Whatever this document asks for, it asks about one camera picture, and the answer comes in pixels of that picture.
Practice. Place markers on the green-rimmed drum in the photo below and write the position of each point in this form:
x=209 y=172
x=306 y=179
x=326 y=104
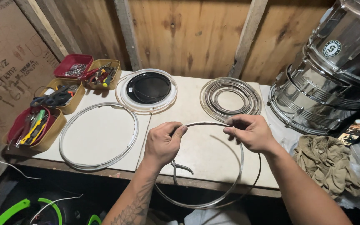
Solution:
x=14 y=211

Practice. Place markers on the red plastic tray of screws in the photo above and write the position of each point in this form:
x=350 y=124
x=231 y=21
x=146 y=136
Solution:
x=70 y=62

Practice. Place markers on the large white-lined drum hoop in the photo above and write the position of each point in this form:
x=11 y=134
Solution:
x=73 y=159

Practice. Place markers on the black drumhead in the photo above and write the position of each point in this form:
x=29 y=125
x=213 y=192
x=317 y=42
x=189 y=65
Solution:
x=148 y=88

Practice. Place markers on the thin metal drum hoop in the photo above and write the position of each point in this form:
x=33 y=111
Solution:
x=241 y=156

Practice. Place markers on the tan tray with red liner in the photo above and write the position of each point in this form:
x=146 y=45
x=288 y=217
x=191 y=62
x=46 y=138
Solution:
x=53 y=132

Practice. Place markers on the olive crumpled cloth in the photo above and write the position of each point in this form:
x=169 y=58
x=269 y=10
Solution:
x=327 y=165

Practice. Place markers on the black scissors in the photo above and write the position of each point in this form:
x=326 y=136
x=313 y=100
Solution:
x=53 y=99

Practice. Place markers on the stack of metal hoops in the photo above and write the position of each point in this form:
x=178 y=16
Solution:
x=209 y=97

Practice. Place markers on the person's white garment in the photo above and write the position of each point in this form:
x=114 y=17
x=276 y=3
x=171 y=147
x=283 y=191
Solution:
x=217 y=217

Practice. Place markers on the chrome drum with round badge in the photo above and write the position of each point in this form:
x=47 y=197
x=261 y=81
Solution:
x=352 y=37

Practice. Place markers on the tan tray of screwdrivers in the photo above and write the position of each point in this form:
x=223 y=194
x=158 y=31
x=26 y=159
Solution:
x=112 y=82

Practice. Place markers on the person's left hand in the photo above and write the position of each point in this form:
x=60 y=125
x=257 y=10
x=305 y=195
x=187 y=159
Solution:
x=161 y=147

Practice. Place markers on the large chrome drum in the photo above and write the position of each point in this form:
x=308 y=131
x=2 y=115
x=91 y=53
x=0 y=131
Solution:
x=305 y=100

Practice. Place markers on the grey metal pliers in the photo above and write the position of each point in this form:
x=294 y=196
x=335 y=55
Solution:
x=180 y=167

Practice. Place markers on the brown cardboard sheet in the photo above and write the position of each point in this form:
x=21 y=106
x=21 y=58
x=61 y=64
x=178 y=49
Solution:
x=8 y=78

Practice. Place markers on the person's right hand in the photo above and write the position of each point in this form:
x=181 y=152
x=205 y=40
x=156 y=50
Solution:
x=255 y=134

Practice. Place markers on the clear drumhead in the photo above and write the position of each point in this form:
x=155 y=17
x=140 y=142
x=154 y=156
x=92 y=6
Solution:
x=122 y=100

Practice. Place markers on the tan tray with scissors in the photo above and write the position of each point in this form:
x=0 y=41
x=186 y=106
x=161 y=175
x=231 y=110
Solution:
x=75 y=101

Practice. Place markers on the printed picture sheet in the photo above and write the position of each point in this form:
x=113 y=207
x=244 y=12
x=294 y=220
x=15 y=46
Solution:
x=355 y=131

